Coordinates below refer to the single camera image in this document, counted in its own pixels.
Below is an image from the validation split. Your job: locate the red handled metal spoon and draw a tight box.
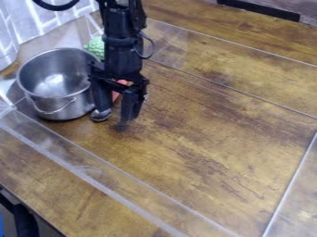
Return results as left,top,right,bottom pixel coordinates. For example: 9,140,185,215
91,78,128,122

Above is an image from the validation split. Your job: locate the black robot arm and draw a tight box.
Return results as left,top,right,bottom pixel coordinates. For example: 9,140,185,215
90,0,150,125

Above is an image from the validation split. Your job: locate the silver metal pot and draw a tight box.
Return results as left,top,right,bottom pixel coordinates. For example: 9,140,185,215
17,47,99,120

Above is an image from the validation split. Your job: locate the black table leg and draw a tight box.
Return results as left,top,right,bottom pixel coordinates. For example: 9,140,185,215
0,193,40,237

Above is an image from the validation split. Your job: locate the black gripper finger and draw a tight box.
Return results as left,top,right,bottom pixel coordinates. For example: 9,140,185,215
120,90,147,125
92,80,112,112

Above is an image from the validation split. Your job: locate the clear acrylic tray wall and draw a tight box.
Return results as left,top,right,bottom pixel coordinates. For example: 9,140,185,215
0,20,317,237

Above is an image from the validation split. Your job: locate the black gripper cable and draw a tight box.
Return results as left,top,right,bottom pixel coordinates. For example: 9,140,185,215
131,31,157,60

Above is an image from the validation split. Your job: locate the black bar at back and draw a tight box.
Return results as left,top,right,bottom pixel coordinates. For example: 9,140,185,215
217,0,301,22

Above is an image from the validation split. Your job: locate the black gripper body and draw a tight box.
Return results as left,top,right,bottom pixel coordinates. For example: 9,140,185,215
90,35,149,90

